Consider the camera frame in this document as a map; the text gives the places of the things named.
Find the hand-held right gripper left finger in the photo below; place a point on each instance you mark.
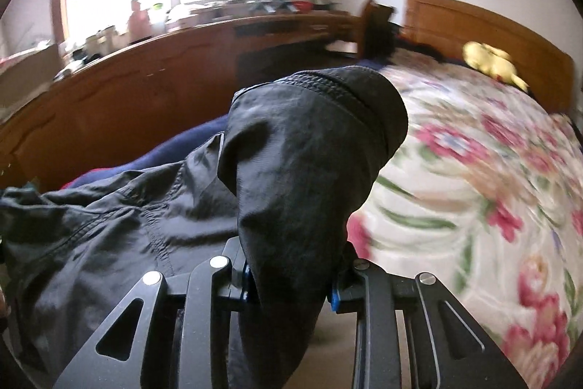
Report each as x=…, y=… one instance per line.
x=245, y=286

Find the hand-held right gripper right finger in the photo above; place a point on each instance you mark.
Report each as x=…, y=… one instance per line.
x=334, y=295

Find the black jacket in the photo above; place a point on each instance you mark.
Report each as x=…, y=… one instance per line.
x=296, y=152

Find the floral blanket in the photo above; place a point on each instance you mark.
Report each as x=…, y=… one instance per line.
x=455, y=197

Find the navy bed sheet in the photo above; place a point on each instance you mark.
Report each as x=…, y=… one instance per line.
x=191, y=138

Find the wooden desk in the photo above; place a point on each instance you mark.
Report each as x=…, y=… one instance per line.
x=136, y=88

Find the wooden chair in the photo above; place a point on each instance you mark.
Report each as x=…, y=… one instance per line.
x=378, y=29

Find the yellow plush toy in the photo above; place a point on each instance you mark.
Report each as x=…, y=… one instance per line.
x=483, y=56

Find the pink bottle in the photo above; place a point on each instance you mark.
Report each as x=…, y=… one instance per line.
x=138, y=22

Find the red bowl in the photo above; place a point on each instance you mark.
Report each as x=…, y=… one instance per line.
x=303, y=5

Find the wooden bed headboard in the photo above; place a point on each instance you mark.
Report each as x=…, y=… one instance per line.
x=455, y=20

